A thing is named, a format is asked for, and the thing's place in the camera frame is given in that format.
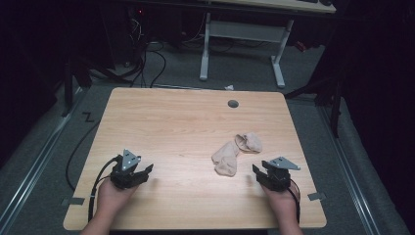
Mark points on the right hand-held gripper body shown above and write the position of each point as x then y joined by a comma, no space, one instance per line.
277,178

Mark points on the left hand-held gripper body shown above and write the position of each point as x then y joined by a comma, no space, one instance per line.
125,178

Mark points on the person's left hand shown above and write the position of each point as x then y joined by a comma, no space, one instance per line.
111,199

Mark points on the person's right hand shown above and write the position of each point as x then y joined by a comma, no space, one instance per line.
282,204

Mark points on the beige sock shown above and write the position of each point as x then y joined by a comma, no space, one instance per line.
225,160
249,142

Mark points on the grey tape piece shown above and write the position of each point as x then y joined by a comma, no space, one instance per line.
73,201
316,196

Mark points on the black tape mark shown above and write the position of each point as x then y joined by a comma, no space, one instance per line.
88,117

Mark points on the white paper scrap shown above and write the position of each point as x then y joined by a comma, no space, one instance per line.
229,87

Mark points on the black metal stand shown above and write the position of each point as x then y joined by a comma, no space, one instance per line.
334,107
68,91

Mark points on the metal floor rail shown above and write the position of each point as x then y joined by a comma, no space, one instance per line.
36,163
350,176

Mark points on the white desk frame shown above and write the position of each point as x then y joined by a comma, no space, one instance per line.
248,32

